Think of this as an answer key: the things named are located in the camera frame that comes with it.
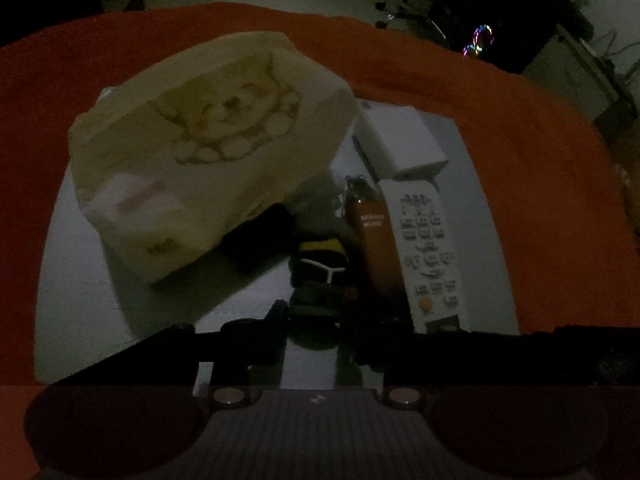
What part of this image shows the white cabinet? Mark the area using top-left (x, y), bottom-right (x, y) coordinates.
top-left (522, 25), bottom-right (640, 126)

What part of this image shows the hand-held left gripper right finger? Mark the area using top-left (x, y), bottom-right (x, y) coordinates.
top-left (350, 317), bottom-right (541, 406)

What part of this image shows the grey fluffy plush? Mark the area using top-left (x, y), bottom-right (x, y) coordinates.
top-left (285, 170), bottom-right (352, 241)

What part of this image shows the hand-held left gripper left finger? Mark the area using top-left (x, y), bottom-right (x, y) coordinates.
top-left (100, 299), bottom-right (290, 408)

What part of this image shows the tissue pack with dog print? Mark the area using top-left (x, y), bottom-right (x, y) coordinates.
top-left (67, 31), bottom-right (357, 287)

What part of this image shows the white cardboard box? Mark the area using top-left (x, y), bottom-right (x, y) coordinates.
top-left (34, 100), bottom-right (521, 388)

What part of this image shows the white remote control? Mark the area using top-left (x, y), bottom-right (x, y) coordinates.
top-left (378, 178), bottom-right (471, 334)

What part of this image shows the computer case with coloured lights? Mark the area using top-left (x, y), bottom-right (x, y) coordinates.
top-left (460, 22), bottom-right (531, 73)

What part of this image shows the orange table cloth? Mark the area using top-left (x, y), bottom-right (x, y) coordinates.
top-left (0, 2), bottom-right (640, 480)

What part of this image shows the office chair base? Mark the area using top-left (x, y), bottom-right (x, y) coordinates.
top-left (375, 0), bottom-right (448, 41)

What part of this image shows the black and yellow toy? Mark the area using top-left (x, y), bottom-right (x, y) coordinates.
top-left (287, 237), bottom-right (359, 322)

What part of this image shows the orange bottle with keyring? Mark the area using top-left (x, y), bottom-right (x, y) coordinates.
top-left (342, 175), bottom-right (406, 302)

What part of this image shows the white power bank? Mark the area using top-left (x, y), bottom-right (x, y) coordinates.
top-left (352, 105), bottom-right (450, 182)

